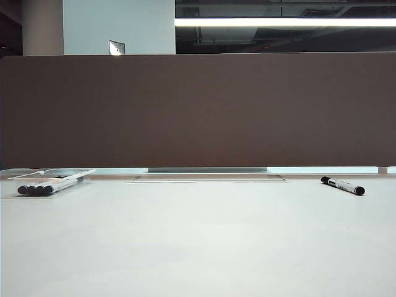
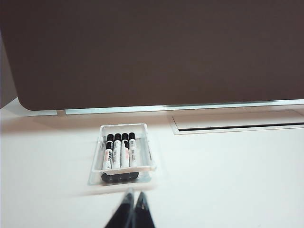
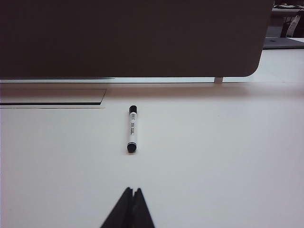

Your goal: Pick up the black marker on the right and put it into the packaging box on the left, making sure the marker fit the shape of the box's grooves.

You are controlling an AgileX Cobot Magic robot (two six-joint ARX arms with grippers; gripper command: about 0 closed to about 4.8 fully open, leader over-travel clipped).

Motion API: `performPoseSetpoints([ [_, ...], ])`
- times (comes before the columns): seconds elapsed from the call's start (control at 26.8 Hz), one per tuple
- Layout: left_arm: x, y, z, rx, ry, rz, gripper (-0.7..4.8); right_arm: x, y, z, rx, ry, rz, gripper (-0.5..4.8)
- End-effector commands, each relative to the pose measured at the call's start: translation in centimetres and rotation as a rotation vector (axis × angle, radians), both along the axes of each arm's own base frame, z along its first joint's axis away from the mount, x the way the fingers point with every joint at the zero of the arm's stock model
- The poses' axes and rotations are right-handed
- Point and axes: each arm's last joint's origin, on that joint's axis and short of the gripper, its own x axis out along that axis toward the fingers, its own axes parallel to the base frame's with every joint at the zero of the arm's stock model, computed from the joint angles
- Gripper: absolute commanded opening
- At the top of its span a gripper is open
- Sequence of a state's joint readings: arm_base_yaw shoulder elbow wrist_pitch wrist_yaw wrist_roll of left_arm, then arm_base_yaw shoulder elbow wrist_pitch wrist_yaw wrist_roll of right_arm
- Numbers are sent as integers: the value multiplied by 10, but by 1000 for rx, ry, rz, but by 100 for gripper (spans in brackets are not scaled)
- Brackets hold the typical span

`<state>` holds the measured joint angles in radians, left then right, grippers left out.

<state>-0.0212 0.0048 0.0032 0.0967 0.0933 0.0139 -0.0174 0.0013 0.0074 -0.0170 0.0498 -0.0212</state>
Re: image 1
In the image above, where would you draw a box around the white desk cable flap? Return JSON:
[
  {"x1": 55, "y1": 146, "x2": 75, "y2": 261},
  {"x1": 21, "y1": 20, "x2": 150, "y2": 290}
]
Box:
[{"x1": 126, "y1": 174, "x2": 292, "y2": 184}]

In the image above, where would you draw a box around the white ceiling light strip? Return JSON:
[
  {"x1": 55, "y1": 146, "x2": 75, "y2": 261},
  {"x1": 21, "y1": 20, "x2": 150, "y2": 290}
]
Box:
[{"x1": 174, "y1": 17, "x2": 396, "y2": 27}]

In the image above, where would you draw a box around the clear plastic packaging box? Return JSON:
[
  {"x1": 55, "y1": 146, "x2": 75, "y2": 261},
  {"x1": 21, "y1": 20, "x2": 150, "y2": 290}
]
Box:
[{"x1": 7, "y1": 168, "x2": 97, "y2": 197}]

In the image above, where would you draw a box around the brown desk partition panel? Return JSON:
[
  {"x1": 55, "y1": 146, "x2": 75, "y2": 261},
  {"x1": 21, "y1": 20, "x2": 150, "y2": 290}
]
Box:
[{"x1": 0, "y1": 53, "x2": 396, "y2": 170}]

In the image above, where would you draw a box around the beige round column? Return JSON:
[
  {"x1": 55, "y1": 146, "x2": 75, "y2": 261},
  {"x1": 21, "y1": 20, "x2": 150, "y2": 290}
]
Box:
[{"x1": 22, "y1": 0, "x2": 64, "y2": 57}]

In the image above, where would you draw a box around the silver metal wall plate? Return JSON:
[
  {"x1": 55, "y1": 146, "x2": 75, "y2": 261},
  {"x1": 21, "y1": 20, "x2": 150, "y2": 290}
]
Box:
[{"x1": 108, "y1": 40, "x2": 126, "y2": 56}]

